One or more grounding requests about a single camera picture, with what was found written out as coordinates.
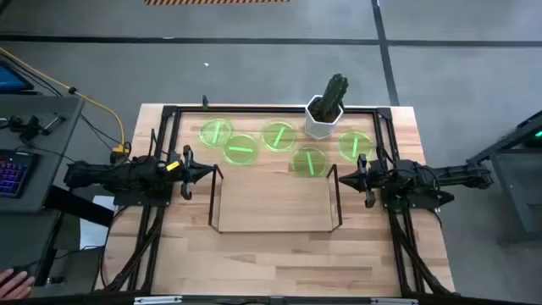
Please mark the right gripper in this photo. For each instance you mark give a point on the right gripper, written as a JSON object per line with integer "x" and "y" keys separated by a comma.
{"x": 369, "y": 180}

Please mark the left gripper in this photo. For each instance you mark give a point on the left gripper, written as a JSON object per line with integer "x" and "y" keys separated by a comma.
{"x": 187, "y": 171}

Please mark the translucent green round plate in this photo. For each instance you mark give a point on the translucent green round plate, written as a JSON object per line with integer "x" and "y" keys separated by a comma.
{"x": 209, "y": 137}
{"x": 362, "y": 148}
{"x": 271, "y": 142}
{"x": 240, "y": 156}
{"x": 302, "y": 165}

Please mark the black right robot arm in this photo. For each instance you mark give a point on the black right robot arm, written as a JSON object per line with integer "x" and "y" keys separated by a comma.
{"x": 423, "y": 178}

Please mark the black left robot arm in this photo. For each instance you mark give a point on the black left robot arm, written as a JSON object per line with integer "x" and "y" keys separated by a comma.
{"x": 127, "y": 173}

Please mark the white hexagonal plant pot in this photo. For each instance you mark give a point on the white hexagonal plant pot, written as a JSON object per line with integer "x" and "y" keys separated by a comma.
{"x": 317, "y": 128}

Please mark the tall green cactus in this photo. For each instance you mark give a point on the tall green cactus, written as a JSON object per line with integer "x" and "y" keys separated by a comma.
{"x": 334, "y": 95}

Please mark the white paper sheet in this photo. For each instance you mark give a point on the white paper sheet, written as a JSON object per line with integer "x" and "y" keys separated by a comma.
{"x": 91, "y": 231}

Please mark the dark grey desk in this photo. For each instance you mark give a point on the dark grey desk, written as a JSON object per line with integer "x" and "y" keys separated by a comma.
{"x": 51, "y": 144}

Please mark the dark grey side cart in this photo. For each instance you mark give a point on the dark grey side cart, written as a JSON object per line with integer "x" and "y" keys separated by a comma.
{"x": 518, "y": 190}

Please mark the small black metal tool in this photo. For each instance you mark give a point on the small black metal tool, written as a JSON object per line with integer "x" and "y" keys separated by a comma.
{"x": 29, "y": 127}

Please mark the backlit purple keyboard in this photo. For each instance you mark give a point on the backlit purple keyboard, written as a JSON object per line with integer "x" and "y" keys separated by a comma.
{"x": 12, "y": 175}

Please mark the black computer tower green lights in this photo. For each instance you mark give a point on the black computer tower green lights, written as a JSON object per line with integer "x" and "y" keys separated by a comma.
{"x": 538, "y": 134}

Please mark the blue screen monitor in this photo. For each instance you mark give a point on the blue screen monitor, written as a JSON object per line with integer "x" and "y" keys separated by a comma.
{"x": 10, "y": 80}

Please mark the person's hand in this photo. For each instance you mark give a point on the person's hand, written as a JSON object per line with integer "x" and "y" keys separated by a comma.
{"x": 14, "y": 286}

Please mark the wooden shelf black metal frame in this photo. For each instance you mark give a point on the wooden shelf black metal frame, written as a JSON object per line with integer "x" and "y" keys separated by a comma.
{"x": 275, "y": 203}

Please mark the black aluminium rig frame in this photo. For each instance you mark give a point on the black aluminium rig frame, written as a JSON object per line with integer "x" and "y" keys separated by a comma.
{"x": 254, "y": 109}

